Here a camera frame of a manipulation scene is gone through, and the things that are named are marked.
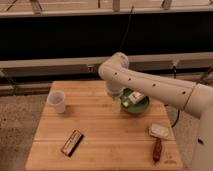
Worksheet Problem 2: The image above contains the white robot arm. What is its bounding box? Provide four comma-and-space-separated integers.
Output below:
98, 52, 213, 171

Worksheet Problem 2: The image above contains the green bowl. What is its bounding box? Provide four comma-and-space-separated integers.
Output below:
120, 88, 149, 114

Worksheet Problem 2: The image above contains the wooden cutting board table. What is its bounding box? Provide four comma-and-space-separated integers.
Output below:
26, 81, 183, 171

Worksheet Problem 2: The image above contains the dark candy bar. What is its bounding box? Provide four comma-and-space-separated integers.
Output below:
61, 130, 84, 157

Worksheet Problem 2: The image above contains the white wrapped packet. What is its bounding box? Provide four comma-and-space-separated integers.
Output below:
149, 123, 169, 139

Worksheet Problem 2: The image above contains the white plastic cup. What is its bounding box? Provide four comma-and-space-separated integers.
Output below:
47, 91, 66, 113

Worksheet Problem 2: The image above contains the brown sausage toy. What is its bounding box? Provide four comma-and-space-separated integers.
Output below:
153, 138, 162, 162

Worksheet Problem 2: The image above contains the black hanging cable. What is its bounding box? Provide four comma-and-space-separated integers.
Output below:
118, 5, 135, 54

